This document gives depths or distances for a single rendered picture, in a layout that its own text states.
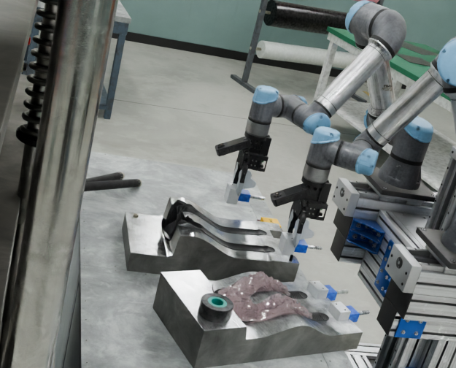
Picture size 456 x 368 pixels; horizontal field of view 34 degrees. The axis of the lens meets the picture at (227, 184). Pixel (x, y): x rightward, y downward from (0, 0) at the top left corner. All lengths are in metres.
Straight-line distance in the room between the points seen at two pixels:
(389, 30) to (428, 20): 7.44
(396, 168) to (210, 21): 6.30
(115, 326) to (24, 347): 0.97
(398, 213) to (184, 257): 0.89
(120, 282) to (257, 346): 0.44
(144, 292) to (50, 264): 1.19
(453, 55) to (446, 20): 7.96
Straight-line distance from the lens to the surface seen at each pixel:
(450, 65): 2.00
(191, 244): 2.12
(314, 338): 1.97
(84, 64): 0.79
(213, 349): 1.80
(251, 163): 2.42
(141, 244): 2.16
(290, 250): 2.25
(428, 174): 5.72
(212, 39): 8.83
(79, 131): 0.81
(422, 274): 2.23
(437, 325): 2.42
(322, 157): 2.13
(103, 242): 2.26
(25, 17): 1.48
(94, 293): 2.01
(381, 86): 2.63
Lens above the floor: 1.85
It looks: 21 degrees down
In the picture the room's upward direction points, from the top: 14 degrees clockwise
